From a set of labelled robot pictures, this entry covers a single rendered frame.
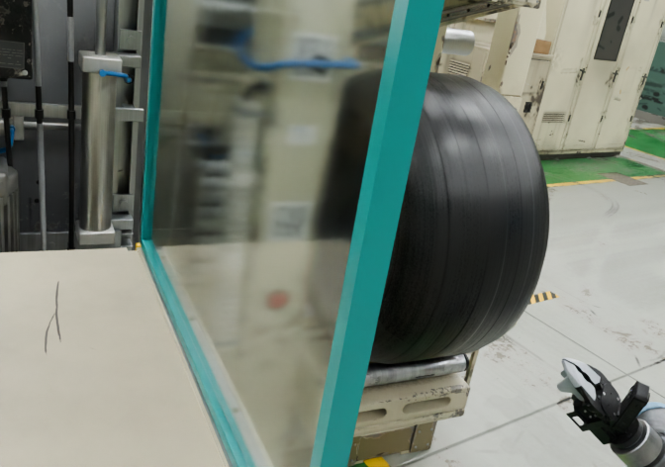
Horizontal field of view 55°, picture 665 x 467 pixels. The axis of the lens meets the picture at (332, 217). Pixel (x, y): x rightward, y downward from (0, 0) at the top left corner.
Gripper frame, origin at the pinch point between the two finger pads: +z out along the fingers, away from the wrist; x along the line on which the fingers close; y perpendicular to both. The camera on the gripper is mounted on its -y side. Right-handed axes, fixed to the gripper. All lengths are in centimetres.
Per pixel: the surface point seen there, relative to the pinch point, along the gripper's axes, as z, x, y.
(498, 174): 39.9, 0.1, -17.2
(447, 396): 7.8, -8.5, 23.5
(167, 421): 57, -72, -23
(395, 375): 20.7, -14.9, 23.1
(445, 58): 41, 431, 219
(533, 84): -32, 465, 191
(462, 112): 51, 6, -17
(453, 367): 11.0, -4.2, 20.7
